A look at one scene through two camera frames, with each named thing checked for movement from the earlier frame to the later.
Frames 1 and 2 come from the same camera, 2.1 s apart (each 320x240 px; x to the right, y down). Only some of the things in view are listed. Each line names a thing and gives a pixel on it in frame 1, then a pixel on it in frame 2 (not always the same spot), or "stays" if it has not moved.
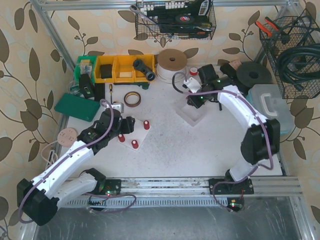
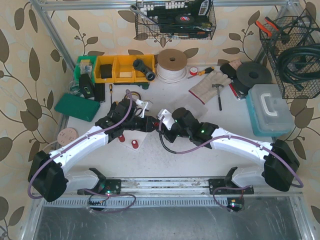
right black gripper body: [196, 101] to [167, 132]
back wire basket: [175, 19] stays
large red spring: [121, 138] stays
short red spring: [135, 144] stays
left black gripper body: [127, 124] to [146, 122]
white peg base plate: [139, 133] stays
